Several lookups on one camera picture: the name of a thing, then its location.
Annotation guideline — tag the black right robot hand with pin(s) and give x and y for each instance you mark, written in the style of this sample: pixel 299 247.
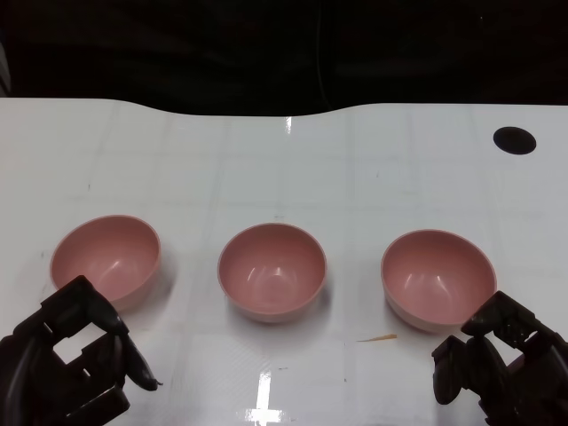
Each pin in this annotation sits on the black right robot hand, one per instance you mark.
pixel 532 390

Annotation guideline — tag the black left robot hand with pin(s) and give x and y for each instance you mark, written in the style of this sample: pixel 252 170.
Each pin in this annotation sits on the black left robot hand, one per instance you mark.
pixel 40 381

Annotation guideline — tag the orange sliver scrap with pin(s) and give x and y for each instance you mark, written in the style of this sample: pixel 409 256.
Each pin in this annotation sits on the orange sliver scrap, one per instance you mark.
pixel 381 338

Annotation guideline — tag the pink plastic bowl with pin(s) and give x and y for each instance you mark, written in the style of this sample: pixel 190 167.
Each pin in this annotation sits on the pink plastic bowl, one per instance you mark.
pixel 111 253
pixel 270 270
pixel 435 270

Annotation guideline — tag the black cloth backdrop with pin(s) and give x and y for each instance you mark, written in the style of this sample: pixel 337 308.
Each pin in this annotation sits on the black cloth backdrop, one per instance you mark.
pixel 177 44

